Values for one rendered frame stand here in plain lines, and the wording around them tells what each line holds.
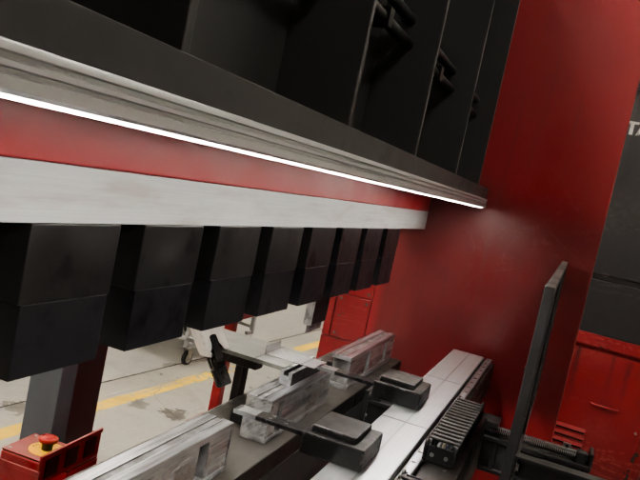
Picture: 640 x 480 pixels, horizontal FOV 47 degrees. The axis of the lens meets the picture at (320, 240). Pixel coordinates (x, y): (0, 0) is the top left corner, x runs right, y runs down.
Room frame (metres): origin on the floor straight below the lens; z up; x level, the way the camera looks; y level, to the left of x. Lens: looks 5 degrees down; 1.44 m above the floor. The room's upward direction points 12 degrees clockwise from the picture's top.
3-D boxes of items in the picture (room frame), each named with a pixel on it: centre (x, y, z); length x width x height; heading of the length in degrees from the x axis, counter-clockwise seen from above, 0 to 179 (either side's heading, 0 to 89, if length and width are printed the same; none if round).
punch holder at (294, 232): (1.37, 0.10, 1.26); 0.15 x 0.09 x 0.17; 161
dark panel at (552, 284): (1.77, -0.59, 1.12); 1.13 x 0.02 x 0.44; 161
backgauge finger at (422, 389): (1.67, -0.18, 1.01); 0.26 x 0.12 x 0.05; 71
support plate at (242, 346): (1.77, 0.11, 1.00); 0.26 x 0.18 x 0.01; 71
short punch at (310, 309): (1.72, -0.03, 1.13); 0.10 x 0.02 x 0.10; 161
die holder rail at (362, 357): (2.24, -0.21, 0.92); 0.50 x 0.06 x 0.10; 161
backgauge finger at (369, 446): (1.25, -0.04, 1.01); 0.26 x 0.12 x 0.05; 71
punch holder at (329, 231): (1.55, 0.03, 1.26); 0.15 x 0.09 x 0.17; 161
